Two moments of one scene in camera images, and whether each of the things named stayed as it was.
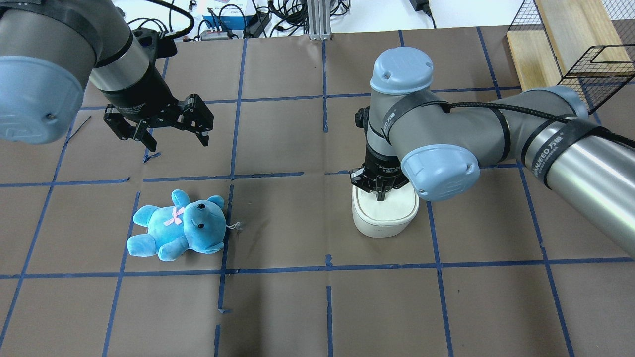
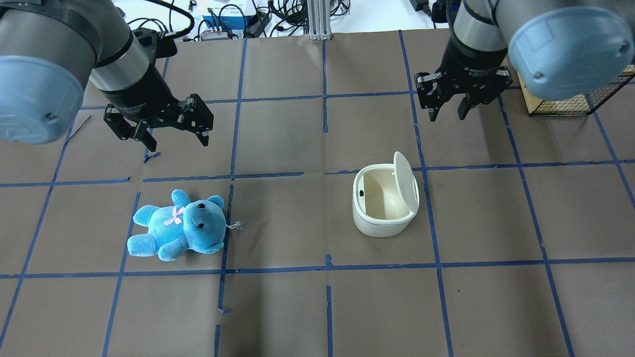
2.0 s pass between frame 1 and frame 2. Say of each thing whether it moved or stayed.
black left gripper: stayed
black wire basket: moved
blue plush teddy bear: stayed
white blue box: stayed
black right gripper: moved
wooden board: moved
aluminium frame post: stayed
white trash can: stayed
